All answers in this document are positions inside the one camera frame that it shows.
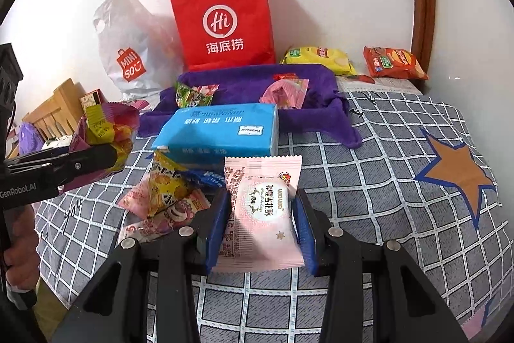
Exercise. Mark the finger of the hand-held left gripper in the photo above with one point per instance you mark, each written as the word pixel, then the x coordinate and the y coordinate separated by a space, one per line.
pixel 48 156
pixel 88 164

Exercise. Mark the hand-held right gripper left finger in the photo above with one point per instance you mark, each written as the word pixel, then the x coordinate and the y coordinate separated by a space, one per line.
pixel 217 230

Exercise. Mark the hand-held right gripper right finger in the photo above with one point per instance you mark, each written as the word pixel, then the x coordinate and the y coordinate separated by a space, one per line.
pixel 303 230

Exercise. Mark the magenta snack packet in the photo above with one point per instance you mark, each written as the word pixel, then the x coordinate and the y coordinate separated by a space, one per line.
pixel 108 126

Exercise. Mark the pale pink pastry packet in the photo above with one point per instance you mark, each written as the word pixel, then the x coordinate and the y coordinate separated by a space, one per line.
pixel 261 214

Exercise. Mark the blue small snack packet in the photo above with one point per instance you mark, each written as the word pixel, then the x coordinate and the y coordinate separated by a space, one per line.
pixel 207 178

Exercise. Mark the pink yellow cartoon packet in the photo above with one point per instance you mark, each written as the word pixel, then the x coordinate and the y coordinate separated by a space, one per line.
pixel 160 192

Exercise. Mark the pink cartoon snack packet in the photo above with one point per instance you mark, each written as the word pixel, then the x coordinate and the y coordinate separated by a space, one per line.
pixel 140 230

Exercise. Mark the yellow snack packet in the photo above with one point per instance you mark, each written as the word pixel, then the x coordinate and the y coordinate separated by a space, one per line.
pixel 166 164

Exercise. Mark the green candy packet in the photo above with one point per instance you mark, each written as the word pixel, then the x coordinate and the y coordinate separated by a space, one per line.
pixel 192 96

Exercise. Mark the pink snack packet clear band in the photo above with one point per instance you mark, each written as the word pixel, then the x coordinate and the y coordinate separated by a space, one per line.
pixel 283 92

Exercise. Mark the purple cloth tray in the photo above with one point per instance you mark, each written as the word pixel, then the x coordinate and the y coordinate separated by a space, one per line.
pixel 321 86

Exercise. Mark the red small snack packet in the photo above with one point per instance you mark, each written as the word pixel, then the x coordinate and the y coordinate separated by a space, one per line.
pixel 286 76

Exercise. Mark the person's left hand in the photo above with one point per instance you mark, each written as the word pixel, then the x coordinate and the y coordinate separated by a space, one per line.
pixel 24 246

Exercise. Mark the white patterned cloth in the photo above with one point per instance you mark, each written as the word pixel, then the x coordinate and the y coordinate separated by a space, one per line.
pixel 54 144

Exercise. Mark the purple cloth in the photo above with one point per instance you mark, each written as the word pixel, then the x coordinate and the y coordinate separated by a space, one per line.
pixel 30 136

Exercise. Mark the wooden headboard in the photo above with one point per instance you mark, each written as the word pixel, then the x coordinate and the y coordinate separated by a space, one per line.
pixel 60 102

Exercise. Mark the grey checked star tablecloth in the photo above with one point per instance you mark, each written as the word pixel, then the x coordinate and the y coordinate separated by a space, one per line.
pixel 361 206

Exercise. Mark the patterned book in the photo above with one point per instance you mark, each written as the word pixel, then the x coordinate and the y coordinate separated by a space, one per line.
pixel 92 100

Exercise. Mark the blue tissue pack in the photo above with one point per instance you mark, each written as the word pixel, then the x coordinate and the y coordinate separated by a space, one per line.
pixel 217 130

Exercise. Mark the white plastic shopping bag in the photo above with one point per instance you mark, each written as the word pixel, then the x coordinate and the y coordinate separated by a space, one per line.
pixel 120 25

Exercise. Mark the yellow chip bag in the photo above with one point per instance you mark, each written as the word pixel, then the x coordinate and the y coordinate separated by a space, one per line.
pixel 317 55

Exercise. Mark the orange chip bag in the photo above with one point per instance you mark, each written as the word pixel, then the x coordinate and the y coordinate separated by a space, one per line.
pixel 395 61

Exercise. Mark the red paper bag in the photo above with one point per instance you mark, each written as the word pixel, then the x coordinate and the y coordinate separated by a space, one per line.
pixel 217 5

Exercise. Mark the brown wooden door frame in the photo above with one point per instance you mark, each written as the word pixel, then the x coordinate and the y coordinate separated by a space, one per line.
pixel 425 5

